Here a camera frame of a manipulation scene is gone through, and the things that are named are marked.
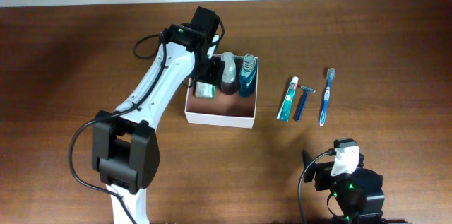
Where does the green and white soap box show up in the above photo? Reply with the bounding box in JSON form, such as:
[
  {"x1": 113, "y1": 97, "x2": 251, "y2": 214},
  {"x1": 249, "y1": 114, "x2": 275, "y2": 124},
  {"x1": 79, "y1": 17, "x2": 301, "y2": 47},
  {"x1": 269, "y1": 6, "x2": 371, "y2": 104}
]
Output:
[{"x1": 194, "y1": 81, "x2": 216, "y2": 99}]

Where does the clear bottle with purple liquid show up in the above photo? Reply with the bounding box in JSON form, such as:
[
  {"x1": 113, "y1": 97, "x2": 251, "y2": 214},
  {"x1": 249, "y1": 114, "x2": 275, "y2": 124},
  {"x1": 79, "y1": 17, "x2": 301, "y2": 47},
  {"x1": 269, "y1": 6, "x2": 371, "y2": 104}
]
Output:
[{"x1": 221, "y1": 52, "x2": 237, "y2": 95}]

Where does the teal mouthwash bottle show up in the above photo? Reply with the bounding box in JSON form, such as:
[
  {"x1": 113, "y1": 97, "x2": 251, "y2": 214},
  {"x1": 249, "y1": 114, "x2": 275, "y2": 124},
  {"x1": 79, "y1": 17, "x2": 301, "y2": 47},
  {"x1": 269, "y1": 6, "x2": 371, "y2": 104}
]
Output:
[{"x1": 239, "y1": 54, "x2": 257, "y2": 98}]

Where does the green and white toothpaste tube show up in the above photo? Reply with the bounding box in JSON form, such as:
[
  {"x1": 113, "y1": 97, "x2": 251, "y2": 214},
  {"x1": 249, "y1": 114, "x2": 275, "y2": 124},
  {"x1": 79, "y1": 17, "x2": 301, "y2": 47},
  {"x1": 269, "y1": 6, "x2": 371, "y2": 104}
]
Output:
[{"x1": 276, "y1": 76, "x2": 299, "y2": 122}]

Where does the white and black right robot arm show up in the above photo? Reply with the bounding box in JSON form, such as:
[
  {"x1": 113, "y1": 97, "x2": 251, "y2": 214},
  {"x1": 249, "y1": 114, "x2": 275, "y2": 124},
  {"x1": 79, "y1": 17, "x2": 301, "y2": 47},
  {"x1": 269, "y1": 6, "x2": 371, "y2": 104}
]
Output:
[{"x1": 297, "y1": 138, "x2": 406, "y2": 224}]

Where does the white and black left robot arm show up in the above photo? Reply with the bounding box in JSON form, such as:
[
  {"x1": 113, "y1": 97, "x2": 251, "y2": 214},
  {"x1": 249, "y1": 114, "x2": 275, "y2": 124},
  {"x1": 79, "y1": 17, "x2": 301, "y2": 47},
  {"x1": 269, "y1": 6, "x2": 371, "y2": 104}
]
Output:
[{"x1": 91, "y1": 23, "x2": 224, "y2": 223}]

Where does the white cardboard box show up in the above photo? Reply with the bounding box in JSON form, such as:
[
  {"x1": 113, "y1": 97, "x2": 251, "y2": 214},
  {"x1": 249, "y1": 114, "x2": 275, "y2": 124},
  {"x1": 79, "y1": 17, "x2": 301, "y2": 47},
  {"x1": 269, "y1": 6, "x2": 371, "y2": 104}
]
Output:
[{"x1": 184, "y1": 57, "x2": 260, "y2": 129}]

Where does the blue disposable razor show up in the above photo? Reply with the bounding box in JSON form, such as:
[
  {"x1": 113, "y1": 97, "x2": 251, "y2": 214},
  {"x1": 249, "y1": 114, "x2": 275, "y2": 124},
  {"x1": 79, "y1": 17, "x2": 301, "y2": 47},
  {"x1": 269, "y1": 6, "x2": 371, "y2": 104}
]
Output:
[{"x1": 295, "y1": 86, "x2": 316, "y2": 122}]

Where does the blue and white toothbrush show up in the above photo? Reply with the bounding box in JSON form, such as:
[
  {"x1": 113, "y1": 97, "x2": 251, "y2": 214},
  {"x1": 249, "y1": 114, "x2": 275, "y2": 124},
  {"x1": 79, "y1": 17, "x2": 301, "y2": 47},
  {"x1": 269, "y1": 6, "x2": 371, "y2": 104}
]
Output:
[{"x1": 319, "y1": 68, "x2": 335, "y2": 127}]

